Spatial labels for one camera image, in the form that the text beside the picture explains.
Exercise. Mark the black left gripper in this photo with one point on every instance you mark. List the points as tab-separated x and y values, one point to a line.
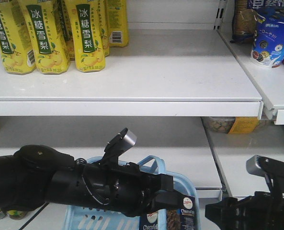
128	190

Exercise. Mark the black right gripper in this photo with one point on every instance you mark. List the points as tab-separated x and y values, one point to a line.
263	211

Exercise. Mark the dark blue Chocofello cookie box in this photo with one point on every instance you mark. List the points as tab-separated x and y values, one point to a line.
183	218

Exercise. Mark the light blue shopping basket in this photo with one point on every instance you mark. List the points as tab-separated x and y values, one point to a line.
80	218

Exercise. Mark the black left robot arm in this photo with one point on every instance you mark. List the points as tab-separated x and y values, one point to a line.
37	174

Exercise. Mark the right white shelf boards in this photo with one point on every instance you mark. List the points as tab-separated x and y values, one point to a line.
231	151

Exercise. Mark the white store shelf unit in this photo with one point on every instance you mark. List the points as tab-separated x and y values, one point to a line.
175	70

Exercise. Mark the yellow pear drink bottle right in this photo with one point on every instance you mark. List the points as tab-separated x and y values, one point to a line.
84	22

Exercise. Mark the yellow pear drink bottle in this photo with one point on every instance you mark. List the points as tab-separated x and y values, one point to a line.
84	22
16	50
118	33
45	31

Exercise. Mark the green label bottle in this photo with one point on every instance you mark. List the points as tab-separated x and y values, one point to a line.
13	214

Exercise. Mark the yellow pear drink bottle rear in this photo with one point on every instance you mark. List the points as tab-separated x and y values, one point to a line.
118	33

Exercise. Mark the brown cracker package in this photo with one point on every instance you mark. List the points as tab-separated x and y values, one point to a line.
243	22

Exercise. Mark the blue mini cookie tub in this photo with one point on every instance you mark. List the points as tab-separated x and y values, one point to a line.
268	42

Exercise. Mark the yellow pear drink bottle middle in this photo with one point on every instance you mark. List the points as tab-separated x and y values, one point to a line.
45	31

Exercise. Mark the yellow pear bottle behind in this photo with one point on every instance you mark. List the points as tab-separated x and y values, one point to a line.
66	27

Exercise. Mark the yellow pear drink bottle left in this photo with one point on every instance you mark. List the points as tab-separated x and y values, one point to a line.
16	50

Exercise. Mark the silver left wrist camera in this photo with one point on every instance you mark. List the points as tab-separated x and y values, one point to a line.
122	142

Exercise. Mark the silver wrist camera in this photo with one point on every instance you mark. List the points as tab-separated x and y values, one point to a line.
270	169
122	142

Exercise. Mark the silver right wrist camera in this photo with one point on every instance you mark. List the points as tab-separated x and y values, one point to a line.
270	169

